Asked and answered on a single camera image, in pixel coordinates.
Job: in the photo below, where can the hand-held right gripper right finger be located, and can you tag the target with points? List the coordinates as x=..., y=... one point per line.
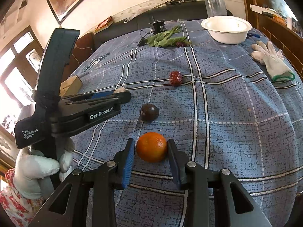
x=174, y=160

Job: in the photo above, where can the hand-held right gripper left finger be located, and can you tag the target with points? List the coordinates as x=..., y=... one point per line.
x=129, y=160

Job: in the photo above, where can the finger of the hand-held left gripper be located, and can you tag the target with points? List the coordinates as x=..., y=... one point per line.
x=101, y=95
x=123, y=97

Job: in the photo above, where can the large orange tangerine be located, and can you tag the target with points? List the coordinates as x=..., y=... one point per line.
x=151, y=146

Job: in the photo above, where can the person's left forearm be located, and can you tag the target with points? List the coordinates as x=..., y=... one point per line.
x=14, y=205

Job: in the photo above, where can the person's left hand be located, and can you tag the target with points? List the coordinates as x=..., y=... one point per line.
x=30, y=167

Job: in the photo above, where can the small pale loofah piece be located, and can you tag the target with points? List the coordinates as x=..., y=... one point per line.
x=120, y=89

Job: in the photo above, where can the cardboard box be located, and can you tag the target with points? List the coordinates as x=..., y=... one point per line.
x=71, y=85

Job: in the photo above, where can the dark purple passion fruit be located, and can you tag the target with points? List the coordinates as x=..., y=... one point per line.
x=149, y=112

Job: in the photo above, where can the small red date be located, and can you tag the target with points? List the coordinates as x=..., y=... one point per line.
x=175, y=78

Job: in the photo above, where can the green leafy vegetable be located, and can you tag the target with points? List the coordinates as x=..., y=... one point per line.
x=165, y=39

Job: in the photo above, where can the tiny red date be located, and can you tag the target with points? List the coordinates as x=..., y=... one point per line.
x=181, y=44

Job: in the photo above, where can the black electronic device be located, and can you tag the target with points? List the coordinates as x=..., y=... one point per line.
x=157, y=26

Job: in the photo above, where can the black long tool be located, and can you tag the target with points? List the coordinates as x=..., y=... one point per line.
x=180, y=0

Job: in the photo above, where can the white paper bowl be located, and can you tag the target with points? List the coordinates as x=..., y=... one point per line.
x=226, y=29

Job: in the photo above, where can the clear glass cup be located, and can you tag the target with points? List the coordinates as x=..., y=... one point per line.
x=214, y=4

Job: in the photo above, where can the white knit glove green cuff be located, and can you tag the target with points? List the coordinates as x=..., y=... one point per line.
x=272, y=60

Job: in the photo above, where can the white flat box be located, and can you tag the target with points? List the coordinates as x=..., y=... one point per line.
x=260, y=8

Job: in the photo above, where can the wooden headboard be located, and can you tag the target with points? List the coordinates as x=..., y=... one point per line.
x=279, y=35

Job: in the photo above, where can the wooden window frame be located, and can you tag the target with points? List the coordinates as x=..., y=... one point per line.
x=21, y=59

